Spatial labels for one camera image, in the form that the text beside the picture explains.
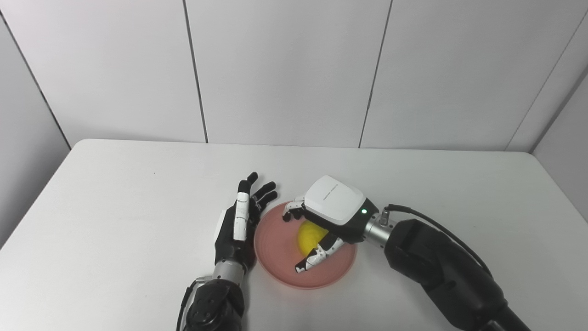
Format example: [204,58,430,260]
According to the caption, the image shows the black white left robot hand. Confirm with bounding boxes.
[214,172,278,272]

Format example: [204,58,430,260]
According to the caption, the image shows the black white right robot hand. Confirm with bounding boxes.
[282,175,379,274]

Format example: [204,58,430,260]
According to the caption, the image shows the pink round plate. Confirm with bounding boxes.
[254,201,357,290]

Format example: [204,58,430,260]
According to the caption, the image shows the yellow lemon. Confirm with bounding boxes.
[297,221,329,257]

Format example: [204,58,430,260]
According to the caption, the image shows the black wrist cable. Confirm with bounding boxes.
[384,204,493,276]

